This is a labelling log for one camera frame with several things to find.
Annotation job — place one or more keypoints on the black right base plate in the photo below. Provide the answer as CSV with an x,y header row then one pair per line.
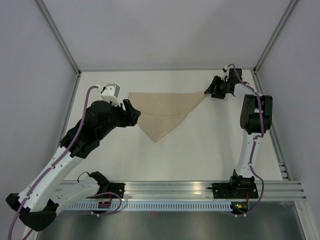
x,y
226,191

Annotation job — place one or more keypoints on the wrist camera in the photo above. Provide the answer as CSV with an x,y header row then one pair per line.
x,y
226,69
109,93

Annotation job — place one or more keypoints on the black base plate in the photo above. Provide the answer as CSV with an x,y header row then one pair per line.
x,y
226,191
117,188

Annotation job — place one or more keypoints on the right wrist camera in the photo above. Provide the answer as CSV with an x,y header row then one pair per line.
x,y
226,69

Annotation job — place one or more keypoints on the right aluminium frame post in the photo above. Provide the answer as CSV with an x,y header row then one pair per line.
x,y
275,34

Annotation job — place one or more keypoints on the beige cloth napkin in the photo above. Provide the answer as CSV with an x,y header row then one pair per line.
x,y
162,112

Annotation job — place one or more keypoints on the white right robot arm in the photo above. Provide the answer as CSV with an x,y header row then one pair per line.
x,y
255,120

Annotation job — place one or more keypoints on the aluminium mounting rail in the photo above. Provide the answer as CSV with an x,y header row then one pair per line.
x,y
270,190

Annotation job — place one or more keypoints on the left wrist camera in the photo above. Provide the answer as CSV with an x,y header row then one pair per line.
x,y
109,93

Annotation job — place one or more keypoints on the white slotted cable duct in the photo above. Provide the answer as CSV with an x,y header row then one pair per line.
x,y
166,206

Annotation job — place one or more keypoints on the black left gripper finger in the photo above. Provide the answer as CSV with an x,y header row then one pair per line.
x,y
127,105
132,116

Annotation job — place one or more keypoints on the aluminium frame post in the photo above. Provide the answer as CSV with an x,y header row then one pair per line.
x,y
275,34
57,35

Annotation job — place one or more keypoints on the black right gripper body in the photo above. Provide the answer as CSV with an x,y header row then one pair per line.
x,y
220,91

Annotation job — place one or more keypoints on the left aluminium frame post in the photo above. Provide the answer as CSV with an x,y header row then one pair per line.
x,y
57,35

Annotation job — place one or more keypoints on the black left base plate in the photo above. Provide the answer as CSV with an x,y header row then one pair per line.
x,y
117,188

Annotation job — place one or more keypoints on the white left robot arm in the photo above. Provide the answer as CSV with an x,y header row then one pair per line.
x,y
39,204

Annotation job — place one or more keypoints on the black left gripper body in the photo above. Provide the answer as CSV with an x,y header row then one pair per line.
x,y
118,117

